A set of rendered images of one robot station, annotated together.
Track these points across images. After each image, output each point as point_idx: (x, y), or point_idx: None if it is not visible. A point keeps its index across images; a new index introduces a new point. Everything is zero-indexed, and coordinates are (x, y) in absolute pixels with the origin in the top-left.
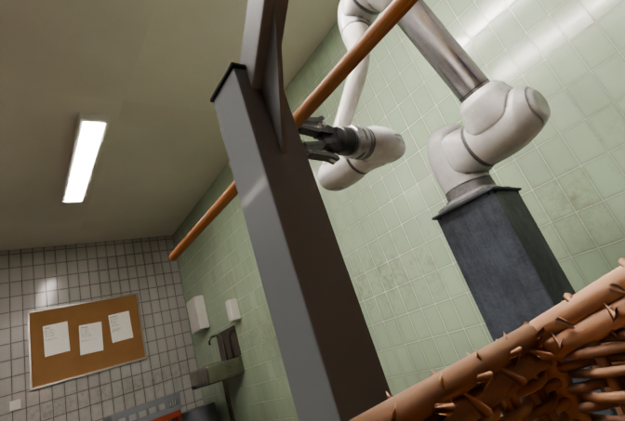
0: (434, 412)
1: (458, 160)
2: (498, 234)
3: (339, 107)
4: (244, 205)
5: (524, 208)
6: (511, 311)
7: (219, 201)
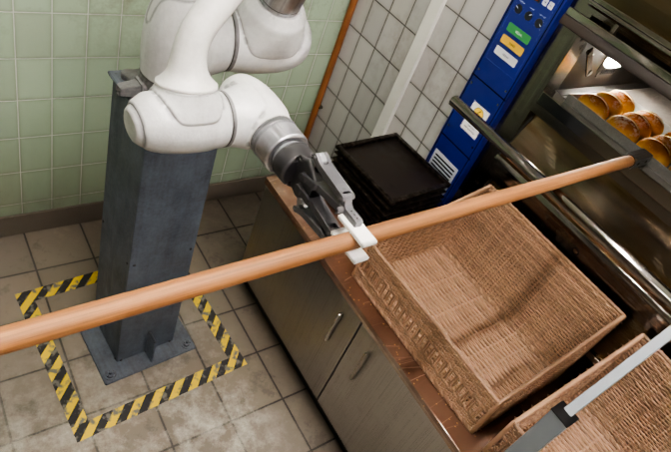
0: None
1: (214, 66)
2: (201, 155)
3: (225, 1)
4: (541, 448)
5: None
6: (167, 217)
7: (154, 307)
